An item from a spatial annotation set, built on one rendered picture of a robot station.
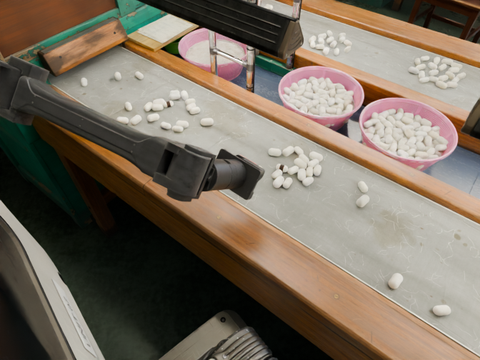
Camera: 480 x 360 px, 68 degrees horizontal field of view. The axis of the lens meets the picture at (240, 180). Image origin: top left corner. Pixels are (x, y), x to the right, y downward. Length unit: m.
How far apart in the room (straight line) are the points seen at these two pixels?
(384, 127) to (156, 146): 0.77
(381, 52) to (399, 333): 1.03
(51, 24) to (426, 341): 1.29
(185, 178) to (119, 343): 1.10
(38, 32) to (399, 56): 1.22
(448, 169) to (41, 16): 1.29
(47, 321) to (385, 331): 0.62
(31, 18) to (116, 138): 0.76
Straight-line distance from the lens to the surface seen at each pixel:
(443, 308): 0.83
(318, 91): 1.22
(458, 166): 1.22
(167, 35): 1.44
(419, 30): 1.64
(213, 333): 1.01
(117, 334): 1.58
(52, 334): 0.23
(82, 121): 0.64
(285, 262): 0.77
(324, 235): 0.84
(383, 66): 1.41
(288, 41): 0.77
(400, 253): 0.87
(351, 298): 0.76
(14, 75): 0.77
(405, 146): 1.09
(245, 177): 0.68
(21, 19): 1.29
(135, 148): 0.58
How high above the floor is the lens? 1.44
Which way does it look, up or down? 50 degrees down
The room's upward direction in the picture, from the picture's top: straight up
